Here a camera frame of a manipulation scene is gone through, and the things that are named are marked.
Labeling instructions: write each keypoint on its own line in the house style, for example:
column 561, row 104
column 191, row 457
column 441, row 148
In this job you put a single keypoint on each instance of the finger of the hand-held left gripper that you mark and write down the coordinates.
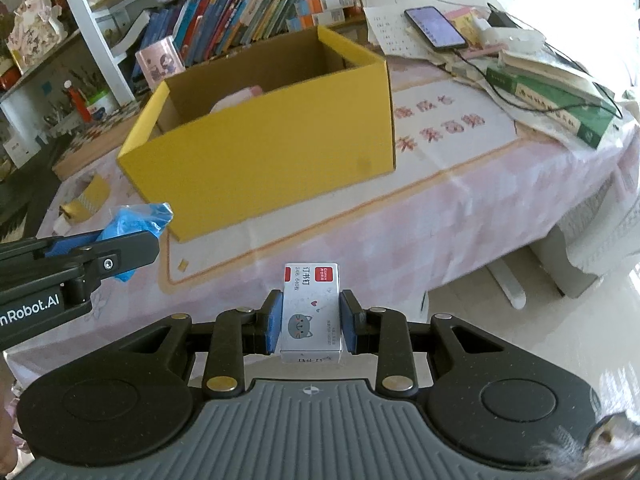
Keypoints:
column 65, row 246
column 125, row 255

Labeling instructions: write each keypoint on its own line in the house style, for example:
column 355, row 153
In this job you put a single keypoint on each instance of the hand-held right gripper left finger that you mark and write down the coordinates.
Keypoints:
column 274, row 320

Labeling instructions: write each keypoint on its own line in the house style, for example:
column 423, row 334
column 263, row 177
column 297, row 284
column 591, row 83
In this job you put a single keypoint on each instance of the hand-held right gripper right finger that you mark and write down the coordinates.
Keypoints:
column 347, row 322

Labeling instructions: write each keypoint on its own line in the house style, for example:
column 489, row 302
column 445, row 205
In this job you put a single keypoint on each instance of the white staple box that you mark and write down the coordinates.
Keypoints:
column 310, row 310

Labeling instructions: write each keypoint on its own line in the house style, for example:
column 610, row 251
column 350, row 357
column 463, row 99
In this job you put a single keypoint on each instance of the blue glove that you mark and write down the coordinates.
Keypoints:
column 145, row 215

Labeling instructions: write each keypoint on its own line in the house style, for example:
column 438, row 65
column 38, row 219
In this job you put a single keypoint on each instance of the yellow cardboard box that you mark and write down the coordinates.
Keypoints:
column 260, row 160

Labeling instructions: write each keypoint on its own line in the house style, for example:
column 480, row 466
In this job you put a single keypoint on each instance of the pink plush toy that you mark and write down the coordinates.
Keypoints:
column 237, row 100

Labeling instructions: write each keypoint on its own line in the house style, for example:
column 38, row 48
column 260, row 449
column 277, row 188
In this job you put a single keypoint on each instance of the pink checked cloth desktop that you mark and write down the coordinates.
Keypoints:
column 450, row 200

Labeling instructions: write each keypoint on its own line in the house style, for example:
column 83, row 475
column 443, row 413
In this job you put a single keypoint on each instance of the gold tape roll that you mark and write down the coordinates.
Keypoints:
column 92, row 192

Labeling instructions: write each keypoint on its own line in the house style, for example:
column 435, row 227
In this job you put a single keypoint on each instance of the black electronic keyboard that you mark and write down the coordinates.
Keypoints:
column 25, row 195

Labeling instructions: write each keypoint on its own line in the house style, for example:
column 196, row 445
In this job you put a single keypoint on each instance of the wooden chessboard box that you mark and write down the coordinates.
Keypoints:
column 95, row 140

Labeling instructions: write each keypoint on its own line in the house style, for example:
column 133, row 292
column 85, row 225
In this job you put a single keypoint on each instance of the green lid jar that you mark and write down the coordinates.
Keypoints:
column 100, row 104

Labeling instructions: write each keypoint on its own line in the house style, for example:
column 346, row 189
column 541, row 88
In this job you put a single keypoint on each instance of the white table leg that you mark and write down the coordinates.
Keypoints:
column 507, row 285

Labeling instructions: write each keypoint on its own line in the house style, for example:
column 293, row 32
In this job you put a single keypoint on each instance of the white placemat with orange border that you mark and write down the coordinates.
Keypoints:
column 440, row 155

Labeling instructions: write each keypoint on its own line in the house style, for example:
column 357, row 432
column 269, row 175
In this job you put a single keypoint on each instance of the pink cylindrical container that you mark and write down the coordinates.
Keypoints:
column 160, row 62

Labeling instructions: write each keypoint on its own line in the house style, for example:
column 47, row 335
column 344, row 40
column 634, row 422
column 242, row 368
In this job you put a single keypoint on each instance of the floral plush figure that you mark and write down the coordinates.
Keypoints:
column 37, row 32

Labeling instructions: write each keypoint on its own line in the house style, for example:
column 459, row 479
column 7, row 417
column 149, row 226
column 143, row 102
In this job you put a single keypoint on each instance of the white bookshelf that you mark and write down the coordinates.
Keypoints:
column 92, row 25

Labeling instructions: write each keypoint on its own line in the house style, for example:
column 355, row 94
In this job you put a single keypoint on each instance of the grey fluffy cloth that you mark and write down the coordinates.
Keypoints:
column 575, row 447

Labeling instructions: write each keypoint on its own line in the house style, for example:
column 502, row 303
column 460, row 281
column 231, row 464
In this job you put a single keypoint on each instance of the row of leaning books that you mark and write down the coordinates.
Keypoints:
column 225, row 15

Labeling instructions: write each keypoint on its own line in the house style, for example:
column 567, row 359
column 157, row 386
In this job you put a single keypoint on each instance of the white paper sheets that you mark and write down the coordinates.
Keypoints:
column 395, row 30

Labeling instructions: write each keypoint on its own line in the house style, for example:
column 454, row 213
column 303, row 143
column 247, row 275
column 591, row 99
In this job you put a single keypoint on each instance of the green book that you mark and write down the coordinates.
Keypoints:
column 555, row 105

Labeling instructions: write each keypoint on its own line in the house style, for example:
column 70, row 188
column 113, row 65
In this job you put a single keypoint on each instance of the black smartphone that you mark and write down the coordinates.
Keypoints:
column 434, row 27

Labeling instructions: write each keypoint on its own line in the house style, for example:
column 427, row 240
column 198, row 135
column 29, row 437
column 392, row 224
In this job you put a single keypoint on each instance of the orange and white small boxes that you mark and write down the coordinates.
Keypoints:
column 325, row 10

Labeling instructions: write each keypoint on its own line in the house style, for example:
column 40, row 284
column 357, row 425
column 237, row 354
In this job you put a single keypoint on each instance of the white power strip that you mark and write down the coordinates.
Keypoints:
column 510, row 37

